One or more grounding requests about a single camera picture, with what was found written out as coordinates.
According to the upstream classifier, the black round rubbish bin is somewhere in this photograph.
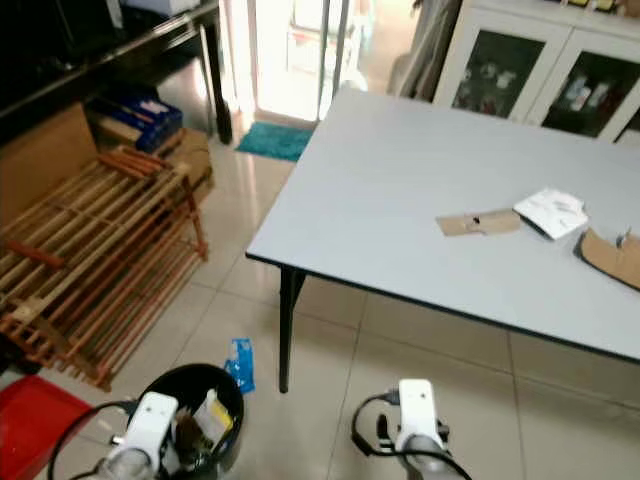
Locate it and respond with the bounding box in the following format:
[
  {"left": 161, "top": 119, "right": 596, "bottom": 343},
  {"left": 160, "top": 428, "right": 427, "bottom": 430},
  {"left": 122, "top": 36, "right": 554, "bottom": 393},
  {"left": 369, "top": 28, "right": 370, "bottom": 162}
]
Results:
[{"left": 135, "top": 363, "right": 247, "bottom": 479}]

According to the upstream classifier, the brown cardboard box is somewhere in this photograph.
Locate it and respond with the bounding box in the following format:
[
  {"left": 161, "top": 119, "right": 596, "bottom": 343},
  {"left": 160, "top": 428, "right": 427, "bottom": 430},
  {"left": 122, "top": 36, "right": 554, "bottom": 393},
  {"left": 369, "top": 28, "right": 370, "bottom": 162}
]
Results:
[{"left": 0, "top": 103, "right": 102, "bottom": 232}]

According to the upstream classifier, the wooden slatted shoe rack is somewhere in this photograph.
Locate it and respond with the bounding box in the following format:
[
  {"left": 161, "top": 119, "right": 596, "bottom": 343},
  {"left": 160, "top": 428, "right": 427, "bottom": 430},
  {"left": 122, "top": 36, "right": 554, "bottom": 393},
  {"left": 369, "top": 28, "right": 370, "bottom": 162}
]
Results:
[{"left": 0, "top": 147, "right": 211, "bottom": 391}]

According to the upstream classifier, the red plastic tray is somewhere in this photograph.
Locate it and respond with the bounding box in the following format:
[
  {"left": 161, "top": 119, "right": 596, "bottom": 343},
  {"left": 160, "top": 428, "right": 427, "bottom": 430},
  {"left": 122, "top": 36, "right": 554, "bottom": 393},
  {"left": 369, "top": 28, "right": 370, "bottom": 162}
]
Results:
[{"left": 0, "top": 375, "right": 93, "bottom": 480}]

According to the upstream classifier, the blue carton box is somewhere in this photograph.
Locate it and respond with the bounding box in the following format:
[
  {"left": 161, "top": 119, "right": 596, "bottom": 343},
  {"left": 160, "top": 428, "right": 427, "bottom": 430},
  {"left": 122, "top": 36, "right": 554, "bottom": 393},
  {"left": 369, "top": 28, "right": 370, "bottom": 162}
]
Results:
[{"left": 88, "top": 92, "right": 184, "bottom": 154}]

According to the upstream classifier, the black desk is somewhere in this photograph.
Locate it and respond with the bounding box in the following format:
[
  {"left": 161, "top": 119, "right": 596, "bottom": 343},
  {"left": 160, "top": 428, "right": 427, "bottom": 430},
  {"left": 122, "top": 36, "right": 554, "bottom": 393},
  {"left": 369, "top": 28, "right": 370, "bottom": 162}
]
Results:
[{"left": 0, "top": 0, "right": 234, "bottom": 147}]

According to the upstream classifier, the blue plastic wrapper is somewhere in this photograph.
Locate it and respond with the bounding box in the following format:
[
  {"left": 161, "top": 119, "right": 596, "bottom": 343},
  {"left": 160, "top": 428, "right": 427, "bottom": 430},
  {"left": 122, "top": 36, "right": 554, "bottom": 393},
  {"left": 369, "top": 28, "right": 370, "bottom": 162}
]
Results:
[{"left": 226, "top": 338, "right": 255, "bottom": 394}]

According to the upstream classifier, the white and yellow packet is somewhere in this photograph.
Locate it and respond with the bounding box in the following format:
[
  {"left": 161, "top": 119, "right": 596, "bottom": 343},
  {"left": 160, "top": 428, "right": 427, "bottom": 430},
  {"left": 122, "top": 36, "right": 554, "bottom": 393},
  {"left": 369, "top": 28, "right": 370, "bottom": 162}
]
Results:
[{"left": 196, "top": 388, "right": 233, "bottom": 444}]

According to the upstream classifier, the teal door mat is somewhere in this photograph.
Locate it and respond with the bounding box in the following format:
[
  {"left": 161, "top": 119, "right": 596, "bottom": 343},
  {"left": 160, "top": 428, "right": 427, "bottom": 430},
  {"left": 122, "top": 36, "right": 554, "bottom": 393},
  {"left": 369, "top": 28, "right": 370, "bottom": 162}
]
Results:
[{"left": 236, "top": 121, "right": 316, "bottom": 163}]

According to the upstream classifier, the grey table with black legs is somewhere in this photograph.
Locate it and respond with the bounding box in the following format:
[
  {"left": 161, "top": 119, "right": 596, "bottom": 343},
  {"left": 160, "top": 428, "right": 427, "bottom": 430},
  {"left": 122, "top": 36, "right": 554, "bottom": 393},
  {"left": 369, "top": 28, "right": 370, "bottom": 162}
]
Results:
[{"left": 245, "top": 85, "right": 640, "bottom": 394}]

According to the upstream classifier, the grey hanging curtain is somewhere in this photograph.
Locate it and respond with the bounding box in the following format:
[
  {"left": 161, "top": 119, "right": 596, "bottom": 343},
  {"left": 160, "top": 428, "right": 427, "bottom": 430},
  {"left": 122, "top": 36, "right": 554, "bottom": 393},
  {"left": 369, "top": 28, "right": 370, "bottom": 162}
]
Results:
[{"left": 390, "top": 0, "right": 461, "bottom": 99}]

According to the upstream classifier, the flat brown cardboard piece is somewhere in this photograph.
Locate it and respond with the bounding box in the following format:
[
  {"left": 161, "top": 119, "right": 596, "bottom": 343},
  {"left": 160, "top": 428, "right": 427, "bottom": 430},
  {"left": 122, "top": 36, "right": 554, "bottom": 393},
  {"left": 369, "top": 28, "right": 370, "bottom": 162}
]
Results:
[{"left": 436, "top": 208, "right": 523, "bottom": 238}]

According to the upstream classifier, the white crumpled paper packet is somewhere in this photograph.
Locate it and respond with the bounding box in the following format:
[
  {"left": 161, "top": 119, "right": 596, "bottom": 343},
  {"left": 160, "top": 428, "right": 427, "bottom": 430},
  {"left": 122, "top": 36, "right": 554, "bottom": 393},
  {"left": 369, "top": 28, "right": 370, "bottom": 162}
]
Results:
[{"left": 513, "top": 187, "right": 589, "bottom": 241}]

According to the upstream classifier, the white glass-door cabinet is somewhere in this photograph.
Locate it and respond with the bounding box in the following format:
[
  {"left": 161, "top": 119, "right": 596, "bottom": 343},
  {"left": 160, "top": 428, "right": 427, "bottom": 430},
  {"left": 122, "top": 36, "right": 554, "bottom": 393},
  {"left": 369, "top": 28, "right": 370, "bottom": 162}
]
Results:
[{"left": 432, "top": 0, "right": 640, "bottom": 141}]

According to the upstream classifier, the large curved brown cardboard piece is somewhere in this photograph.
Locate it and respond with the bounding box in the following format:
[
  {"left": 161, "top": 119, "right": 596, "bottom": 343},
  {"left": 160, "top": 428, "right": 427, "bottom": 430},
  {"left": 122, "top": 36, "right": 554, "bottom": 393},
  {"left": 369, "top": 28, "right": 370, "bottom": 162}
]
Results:
[{"left": 573, "top": 228, "right": 640, "bottom": 292}]

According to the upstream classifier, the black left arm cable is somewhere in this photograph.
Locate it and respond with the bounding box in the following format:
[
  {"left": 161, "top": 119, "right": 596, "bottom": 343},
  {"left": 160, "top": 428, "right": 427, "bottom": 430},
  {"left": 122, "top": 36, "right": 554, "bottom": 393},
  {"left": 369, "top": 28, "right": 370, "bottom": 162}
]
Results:
[{"left": 47, "top": 400, "right": 137, "bottom": 480}]

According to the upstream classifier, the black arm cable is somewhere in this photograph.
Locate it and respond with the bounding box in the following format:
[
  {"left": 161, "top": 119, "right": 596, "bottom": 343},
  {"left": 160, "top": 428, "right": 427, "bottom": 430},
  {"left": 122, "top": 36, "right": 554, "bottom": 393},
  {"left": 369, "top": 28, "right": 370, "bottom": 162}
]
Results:
[
  {"left": 47, "top": 400, "right": 137, "bottom": 480},
  {"left": 351, "top": 392, "right": 401, "bottom": 457}
]

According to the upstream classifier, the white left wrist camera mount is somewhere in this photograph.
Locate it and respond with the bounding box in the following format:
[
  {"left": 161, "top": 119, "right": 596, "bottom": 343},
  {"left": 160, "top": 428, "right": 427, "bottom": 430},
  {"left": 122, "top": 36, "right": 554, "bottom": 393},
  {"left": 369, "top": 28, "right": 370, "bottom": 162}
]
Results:
[{"left": 123, "top": 391, "right": 181, "bottom": 457}]

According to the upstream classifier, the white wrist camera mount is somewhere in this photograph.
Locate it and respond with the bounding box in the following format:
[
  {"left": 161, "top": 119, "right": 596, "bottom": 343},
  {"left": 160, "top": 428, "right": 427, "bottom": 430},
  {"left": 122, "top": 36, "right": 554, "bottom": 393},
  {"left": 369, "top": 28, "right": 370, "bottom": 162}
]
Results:
[
  {"left": 395, "top": 379, "right": 444, "bottom": 446},
  {"left": 123, "top": 391, "right": 181, "bottom": 457}
]

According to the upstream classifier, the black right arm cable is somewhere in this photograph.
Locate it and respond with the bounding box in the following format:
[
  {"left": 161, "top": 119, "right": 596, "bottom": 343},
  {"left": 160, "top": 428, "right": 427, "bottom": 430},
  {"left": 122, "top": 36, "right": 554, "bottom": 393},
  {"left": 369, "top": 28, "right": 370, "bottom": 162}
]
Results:
[{"left": 351, "top": 392, "right": 401, "bottom": 457}]

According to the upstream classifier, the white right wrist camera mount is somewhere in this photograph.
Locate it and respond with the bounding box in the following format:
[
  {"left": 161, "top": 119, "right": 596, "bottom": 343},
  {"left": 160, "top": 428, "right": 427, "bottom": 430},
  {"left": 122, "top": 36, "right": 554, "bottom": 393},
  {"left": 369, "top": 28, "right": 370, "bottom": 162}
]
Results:
[{"left": 395, "top": 379, "right": 444, "bottom": 446}]

